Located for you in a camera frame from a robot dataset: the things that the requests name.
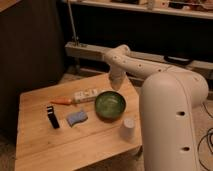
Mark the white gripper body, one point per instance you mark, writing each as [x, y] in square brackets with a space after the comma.
[116, 77]

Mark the white ceramic cup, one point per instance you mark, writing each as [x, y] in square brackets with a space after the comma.
[127, 129]

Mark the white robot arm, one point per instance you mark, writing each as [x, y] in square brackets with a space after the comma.
[167, 97]

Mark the green ceramic bowl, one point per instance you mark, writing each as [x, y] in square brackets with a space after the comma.
[110, 105]

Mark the white rectangular eraser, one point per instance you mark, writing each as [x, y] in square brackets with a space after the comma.
[86, 95]

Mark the grey metal shelf beam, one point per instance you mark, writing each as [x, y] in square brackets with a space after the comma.
[100, 53]

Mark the blue sponge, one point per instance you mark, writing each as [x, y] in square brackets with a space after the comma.
[76, 117]

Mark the orange toy carrot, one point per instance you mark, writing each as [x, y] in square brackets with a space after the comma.
[62, 101]

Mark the wooden table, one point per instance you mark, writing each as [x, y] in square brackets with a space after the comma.
[40, 147]

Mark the metal vertical pole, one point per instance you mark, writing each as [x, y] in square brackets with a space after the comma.
[75, 37]

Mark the upper wall shelf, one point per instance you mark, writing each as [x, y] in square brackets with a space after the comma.
[148, 7]

